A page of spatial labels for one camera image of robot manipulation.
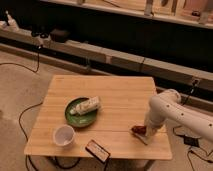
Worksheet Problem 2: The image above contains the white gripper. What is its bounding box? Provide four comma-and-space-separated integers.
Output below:
145, 118, 164, 137

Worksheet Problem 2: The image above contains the red pepper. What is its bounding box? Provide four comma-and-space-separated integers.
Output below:
131, 126, 146, 134

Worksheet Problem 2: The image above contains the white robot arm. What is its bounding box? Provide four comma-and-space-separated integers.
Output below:
144, 89, 213, 142

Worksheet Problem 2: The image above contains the white sponge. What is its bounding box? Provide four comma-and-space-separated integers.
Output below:
131, 131, 148, 145

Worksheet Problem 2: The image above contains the wooden table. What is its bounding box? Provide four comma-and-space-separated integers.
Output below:
24, 75, 172, 160

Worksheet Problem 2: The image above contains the black power adapter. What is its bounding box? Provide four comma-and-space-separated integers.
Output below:
184, 136, 199, 147

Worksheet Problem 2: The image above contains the white tube on plate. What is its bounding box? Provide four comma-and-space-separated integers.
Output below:
70, 96, 100, 115

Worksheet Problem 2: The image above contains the green plate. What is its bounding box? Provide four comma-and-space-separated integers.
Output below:
65, 97, 98, 128

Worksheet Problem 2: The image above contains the white cup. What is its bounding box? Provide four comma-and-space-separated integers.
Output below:
53, 125, 75, 147

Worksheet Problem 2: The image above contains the dark object on ledge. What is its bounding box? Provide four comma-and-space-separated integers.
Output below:
50, 29, 69, 43

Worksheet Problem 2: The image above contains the white spray bottle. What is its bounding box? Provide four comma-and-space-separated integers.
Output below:
5, 11, 19, 31

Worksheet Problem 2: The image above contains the black floor cable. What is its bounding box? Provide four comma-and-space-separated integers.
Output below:
0, 44, 81, 171

